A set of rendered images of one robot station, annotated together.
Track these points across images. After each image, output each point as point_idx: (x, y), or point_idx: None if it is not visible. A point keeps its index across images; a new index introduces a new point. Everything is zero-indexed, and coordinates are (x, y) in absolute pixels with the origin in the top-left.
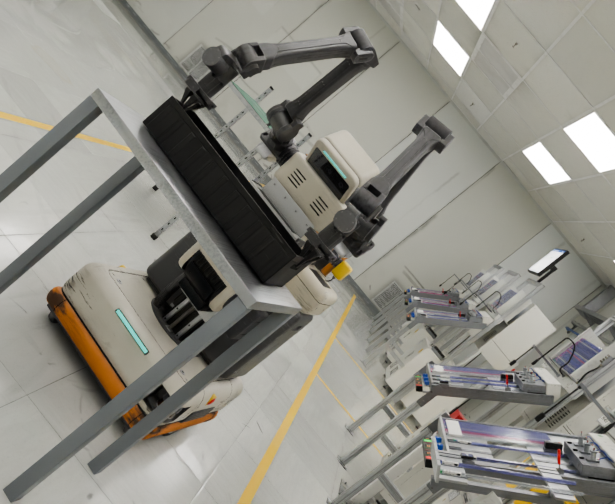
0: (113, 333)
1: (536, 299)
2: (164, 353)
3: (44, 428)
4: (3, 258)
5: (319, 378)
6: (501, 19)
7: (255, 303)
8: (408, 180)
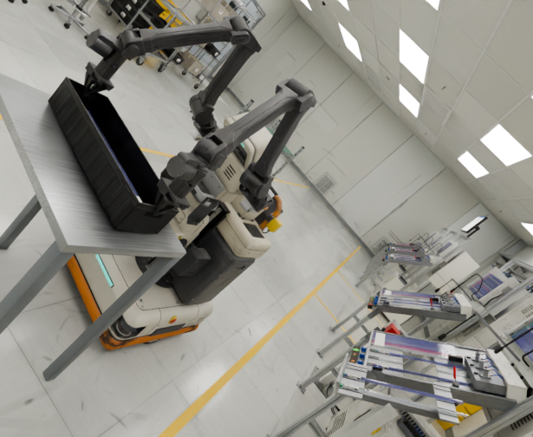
0: (94, 271)
1: (471, 248)
2: (127, 286)
3: (6, 344)
4: (42, 220)
5: (316, 296)
6: (433, 72)
7: (68, 247)
8: (390, 180)
